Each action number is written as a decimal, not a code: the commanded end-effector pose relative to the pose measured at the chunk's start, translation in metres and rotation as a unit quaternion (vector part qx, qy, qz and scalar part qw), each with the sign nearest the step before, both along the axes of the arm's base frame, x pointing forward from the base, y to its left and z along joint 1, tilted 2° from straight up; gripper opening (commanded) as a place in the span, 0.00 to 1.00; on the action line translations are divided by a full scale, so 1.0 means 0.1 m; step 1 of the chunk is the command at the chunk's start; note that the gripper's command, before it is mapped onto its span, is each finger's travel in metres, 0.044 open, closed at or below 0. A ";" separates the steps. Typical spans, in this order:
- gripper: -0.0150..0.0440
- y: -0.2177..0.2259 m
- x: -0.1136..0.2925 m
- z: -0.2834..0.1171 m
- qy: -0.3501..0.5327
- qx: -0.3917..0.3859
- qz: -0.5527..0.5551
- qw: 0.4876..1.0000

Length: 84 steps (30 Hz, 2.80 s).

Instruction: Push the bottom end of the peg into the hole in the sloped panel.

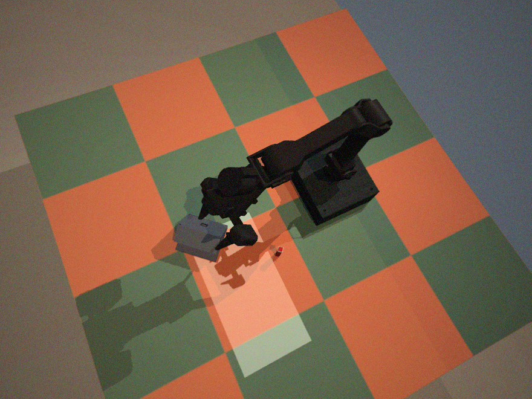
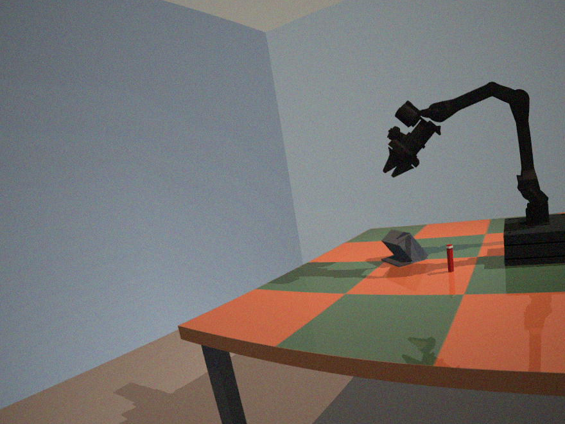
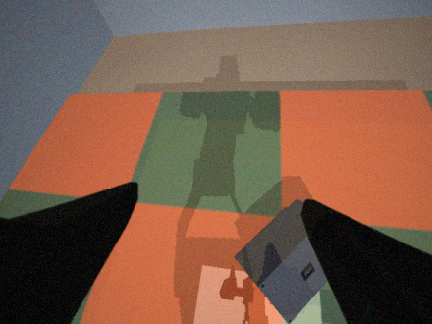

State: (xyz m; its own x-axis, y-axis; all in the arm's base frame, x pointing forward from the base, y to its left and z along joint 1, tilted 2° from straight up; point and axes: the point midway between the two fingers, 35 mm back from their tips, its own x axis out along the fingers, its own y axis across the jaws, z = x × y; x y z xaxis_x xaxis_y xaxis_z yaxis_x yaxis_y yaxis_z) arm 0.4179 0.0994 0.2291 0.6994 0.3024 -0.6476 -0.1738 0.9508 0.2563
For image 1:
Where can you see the dark grey square panel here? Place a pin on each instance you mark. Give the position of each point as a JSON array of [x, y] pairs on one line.
[[199, 237]]

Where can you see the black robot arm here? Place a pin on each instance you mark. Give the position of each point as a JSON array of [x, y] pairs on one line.
[[360, 123]]

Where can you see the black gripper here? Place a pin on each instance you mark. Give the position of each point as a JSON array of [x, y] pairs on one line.
[[240, 234]]

